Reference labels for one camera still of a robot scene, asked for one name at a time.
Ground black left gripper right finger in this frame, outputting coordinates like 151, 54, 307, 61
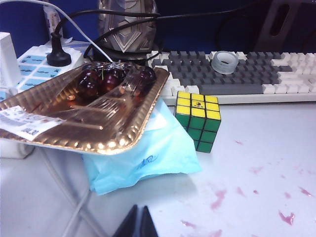
141, 206, 159, 237

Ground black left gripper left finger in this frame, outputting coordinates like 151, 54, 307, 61
112, 204, 138, 237

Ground light blue wet wipes pack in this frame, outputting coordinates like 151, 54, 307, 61
82, 97, 203, 197

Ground dark red cherry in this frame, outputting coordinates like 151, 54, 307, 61
100, 70, 124, 93
78, 69, 102, 96
137, 66, 157, 83

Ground gold foil tray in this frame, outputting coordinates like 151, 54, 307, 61
0, 63, 171, 156

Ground rubik's cube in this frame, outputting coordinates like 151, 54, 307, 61
174, 90, 222, 153

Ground white printed price label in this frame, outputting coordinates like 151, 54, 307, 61
0, 106, 66, 137

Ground white grey mechanical keyboard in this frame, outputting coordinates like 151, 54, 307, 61
147, 50, 316, 106

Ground clear tape roll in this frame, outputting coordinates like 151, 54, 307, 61
211, 51, 239, 75

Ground black power plug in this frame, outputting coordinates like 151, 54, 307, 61
46, 32, 72, 67

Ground white power strip blue labels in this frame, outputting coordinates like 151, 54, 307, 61
0, 38, 85, 101

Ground silver armoured figurine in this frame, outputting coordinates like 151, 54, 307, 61
97, 0, 159, 60

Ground white power adapter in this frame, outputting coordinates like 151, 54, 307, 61
0, 32, 22, 87

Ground white upright socket block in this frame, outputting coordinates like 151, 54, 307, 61
42, 0, 64, 38

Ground grey monitor stand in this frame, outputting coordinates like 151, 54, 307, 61
254, 0, 304, 52

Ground white charger cable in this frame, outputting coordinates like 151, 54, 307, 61
41, 148, 101, 237

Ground thin white cable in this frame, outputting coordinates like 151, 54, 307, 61
23, 0, 113, 62

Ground black plug cable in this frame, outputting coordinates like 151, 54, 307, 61
53, 9, 161, 35

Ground black looped cable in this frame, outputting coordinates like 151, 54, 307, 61
83, 3, 275, 61

